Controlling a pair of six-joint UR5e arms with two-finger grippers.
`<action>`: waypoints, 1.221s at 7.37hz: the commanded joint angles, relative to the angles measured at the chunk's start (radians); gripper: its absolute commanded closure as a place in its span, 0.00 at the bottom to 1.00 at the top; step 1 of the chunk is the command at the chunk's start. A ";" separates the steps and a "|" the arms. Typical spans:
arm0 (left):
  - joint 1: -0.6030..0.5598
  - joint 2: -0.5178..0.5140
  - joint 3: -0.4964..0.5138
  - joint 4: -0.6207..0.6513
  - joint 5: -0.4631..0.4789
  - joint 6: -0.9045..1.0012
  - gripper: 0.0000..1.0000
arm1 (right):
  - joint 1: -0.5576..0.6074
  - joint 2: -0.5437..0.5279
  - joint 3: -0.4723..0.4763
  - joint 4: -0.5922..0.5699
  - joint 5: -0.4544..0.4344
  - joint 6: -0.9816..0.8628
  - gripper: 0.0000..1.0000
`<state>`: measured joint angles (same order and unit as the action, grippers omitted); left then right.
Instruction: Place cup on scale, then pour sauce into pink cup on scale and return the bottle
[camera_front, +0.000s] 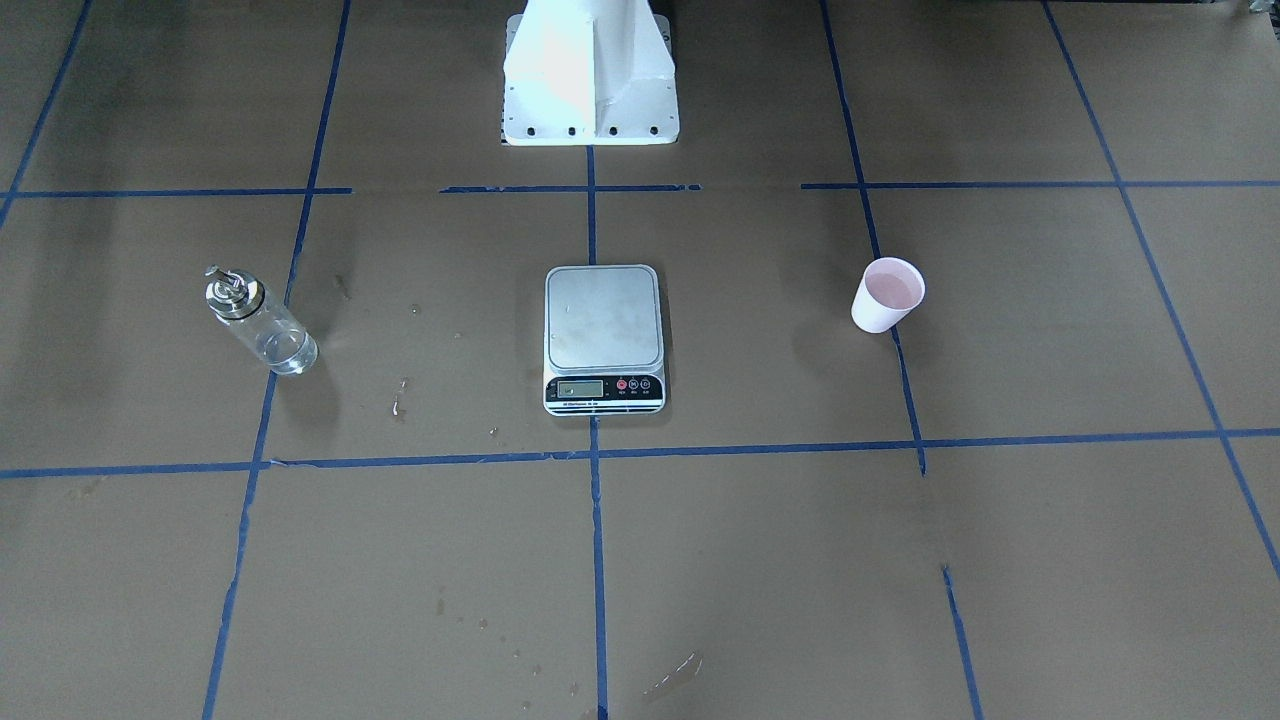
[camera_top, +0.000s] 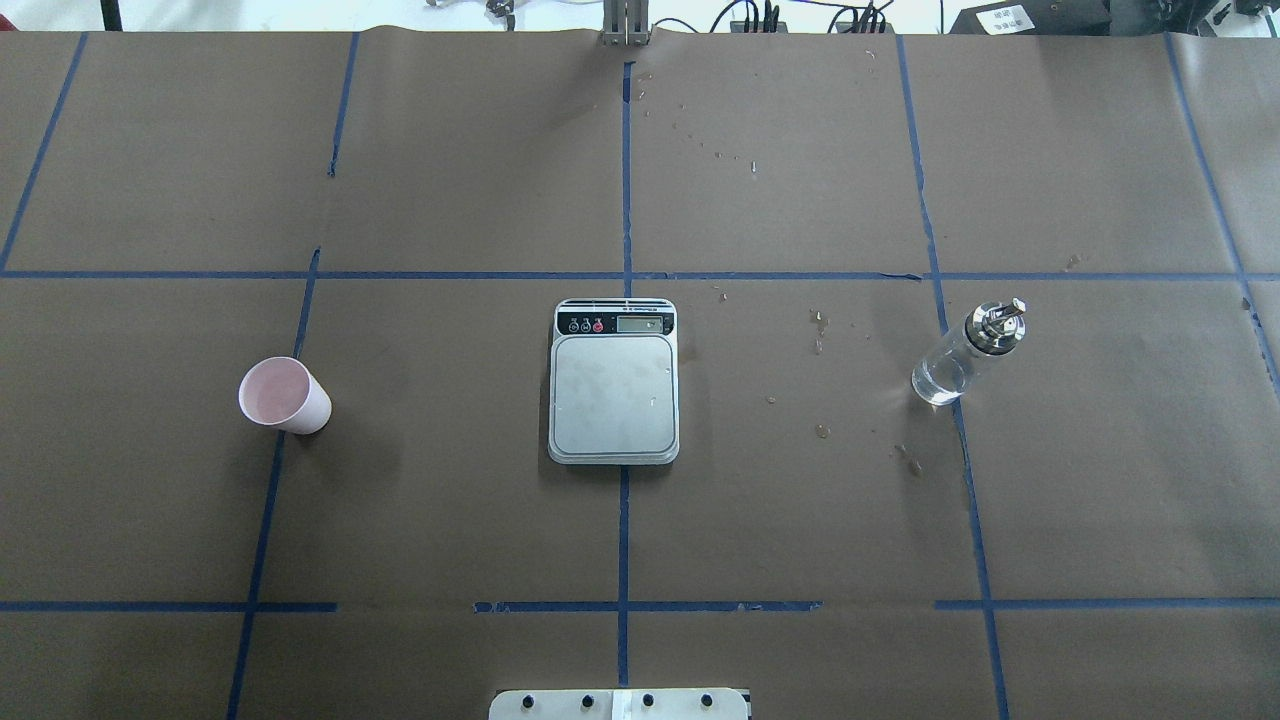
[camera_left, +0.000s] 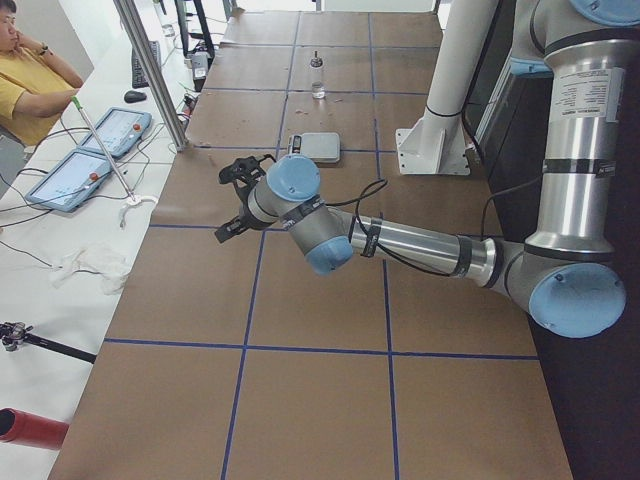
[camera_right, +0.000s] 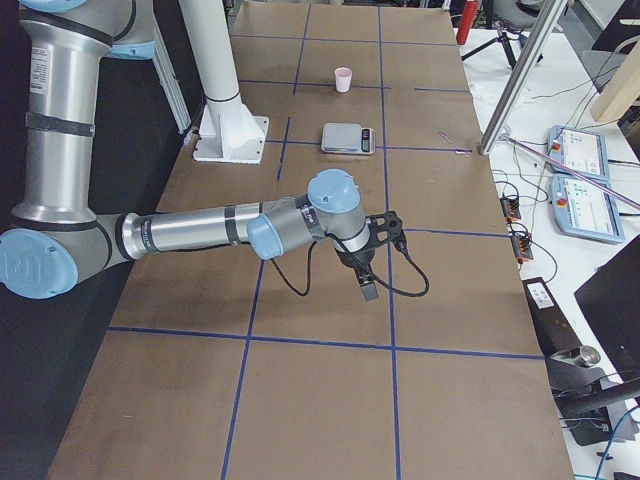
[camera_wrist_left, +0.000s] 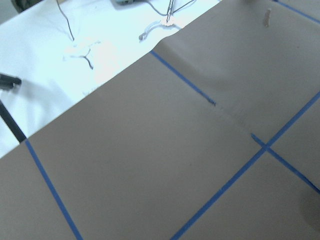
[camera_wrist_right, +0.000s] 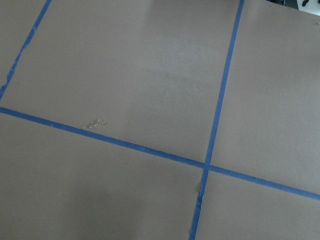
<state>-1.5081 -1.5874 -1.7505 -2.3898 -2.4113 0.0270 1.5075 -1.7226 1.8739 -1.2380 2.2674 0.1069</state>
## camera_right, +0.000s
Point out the teach pendant tablet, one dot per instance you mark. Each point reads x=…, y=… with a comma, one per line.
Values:
x=581, y=150
x=583, y=210

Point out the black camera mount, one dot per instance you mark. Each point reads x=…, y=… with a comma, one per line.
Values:
x=386, y=228

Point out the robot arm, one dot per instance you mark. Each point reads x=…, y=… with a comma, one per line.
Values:
x=57, y=241

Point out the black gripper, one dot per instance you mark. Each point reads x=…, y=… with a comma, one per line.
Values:
x=356, y=259

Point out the brown paper table cover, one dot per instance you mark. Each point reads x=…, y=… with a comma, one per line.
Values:
x=219, y=366

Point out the black tripod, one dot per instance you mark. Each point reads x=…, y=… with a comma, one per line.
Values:
x=506, y=35

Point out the upper teach pendant tablet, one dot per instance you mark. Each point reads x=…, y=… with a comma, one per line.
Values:
x=581, y=150

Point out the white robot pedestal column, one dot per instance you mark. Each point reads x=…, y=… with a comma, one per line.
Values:
x=228, y=132

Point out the black box with label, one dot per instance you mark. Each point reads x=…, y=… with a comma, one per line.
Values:
x=569, y=362

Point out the aluminium frame post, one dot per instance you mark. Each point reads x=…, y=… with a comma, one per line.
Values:
x=539, y=18

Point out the pink paper cup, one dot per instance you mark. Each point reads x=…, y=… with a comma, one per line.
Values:
x=343, y=78

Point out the red black connector block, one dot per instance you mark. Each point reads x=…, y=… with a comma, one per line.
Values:
x=510, y=209

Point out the lower teach pendant tablet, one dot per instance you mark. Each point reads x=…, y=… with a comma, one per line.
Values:
x=583, y=210

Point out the red cylinder tube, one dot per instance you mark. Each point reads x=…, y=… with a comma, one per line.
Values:
x=466, y=21

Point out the silver kitchen scale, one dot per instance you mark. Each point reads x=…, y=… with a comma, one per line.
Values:
x=348, y=139

